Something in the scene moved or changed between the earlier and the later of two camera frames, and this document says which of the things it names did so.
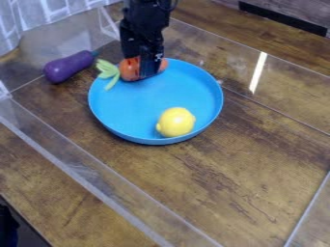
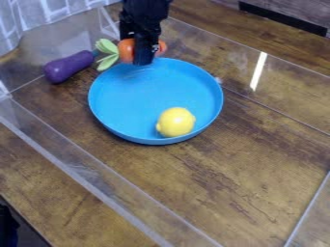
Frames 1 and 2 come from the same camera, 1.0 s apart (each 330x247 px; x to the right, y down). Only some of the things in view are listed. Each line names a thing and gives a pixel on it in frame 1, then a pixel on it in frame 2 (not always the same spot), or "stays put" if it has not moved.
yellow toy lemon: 175,122 stays put
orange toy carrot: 128,69 -> 120,51
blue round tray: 128,109 stays put
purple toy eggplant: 62,67 stays put
